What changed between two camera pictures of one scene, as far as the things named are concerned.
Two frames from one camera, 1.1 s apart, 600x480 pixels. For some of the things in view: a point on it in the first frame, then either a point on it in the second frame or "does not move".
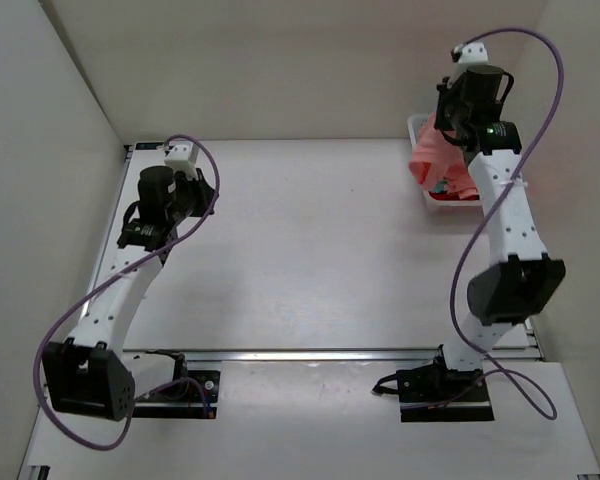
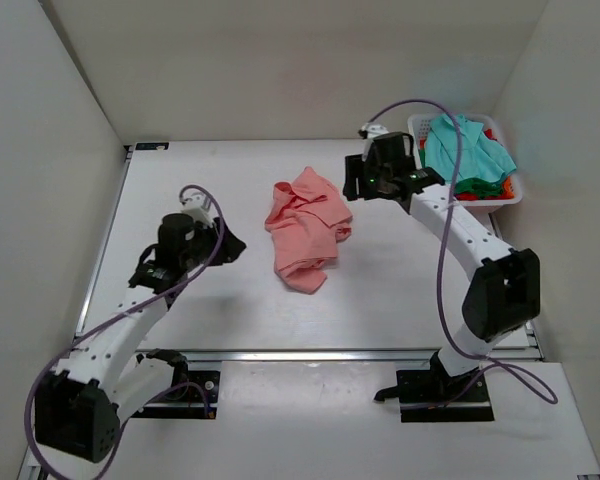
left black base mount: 193,394 does not move
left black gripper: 207,193 to 230,246
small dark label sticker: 148,145 does not move
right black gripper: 446,89 to 354,169
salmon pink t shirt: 438,158 to 308,219
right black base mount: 433,393 does not move
